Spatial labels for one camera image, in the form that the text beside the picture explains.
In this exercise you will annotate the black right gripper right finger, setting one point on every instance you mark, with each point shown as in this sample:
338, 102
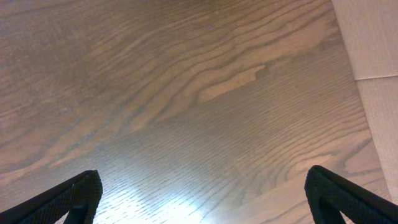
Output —
331, 197

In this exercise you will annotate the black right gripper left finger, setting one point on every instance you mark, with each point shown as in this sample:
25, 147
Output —
76, 198

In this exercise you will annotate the cardboard box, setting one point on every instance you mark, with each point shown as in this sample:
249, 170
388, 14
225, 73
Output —
369, 29

